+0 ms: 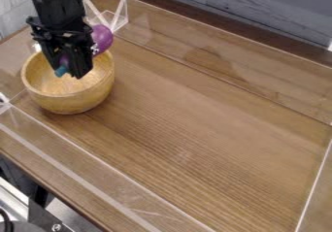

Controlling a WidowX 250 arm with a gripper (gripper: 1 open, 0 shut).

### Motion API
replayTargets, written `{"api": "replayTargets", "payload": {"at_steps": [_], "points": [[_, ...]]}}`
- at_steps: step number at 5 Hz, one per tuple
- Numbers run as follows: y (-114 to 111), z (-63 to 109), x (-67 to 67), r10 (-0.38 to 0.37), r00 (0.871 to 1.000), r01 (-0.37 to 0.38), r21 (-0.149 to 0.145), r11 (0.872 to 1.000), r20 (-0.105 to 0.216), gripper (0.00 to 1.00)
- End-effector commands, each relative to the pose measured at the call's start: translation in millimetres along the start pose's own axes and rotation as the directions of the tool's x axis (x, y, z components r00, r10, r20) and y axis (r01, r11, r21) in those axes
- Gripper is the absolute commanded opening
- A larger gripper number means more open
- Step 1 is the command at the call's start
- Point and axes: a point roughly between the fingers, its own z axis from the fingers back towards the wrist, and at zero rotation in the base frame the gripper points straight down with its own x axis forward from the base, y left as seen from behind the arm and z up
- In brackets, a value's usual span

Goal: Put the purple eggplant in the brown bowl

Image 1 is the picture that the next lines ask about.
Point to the clear acrylic corner bracket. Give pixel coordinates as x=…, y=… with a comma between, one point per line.
x=115, y=20

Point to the brown wooden bowl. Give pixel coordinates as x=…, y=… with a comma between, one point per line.
x=67, y=95

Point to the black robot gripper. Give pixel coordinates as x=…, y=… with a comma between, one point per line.
x=63, y=33

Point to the black metal table bracket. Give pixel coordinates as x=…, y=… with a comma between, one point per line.
x=44, y=220

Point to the clear acrylic tray wall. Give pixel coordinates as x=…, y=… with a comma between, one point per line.
x=211, y=142

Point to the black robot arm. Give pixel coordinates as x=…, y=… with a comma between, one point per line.
x=63, y=35

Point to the purple toy eggplant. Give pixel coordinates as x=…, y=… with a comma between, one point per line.
x=103, y=40

